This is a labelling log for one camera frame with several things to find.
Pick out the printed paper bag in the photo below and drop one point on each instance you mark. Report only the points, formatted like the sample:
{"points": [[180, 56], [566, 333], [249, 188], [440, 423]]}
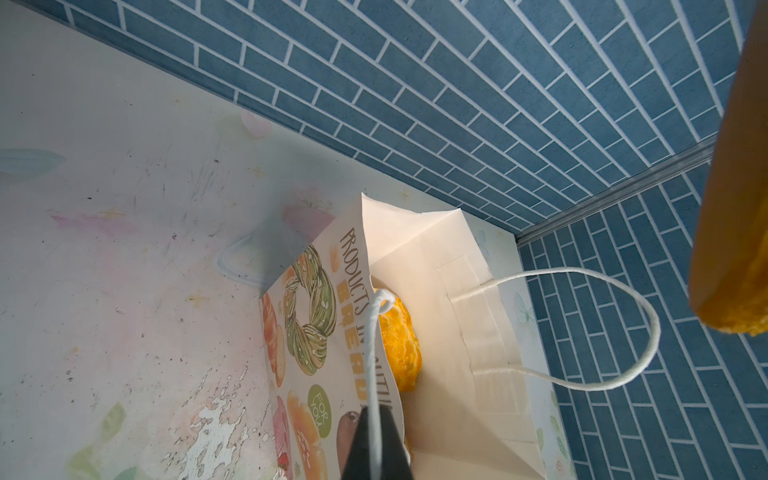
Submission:
{"points": [[472, 414]]}

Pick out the sesame fake bread loaf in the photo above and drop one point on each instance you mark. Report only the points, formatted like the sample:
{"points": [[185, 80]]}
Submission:
{"points": [[728, 271]]}

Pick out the large wrinkled ring bread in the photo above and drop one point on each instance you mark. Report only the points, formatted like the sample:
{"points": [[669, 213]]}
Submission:
{"points": [[401, 346]]}

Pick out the metal corner frame post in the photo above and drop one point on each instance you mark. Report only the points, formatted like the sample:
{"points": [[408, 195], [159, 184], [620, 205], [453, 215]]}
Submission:
{"points": [[671, 167]]}

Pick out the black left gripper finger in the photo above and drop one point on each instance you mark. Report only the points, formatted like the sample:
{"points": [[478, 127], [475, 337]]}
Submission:
{"points": [[374, 449]]}

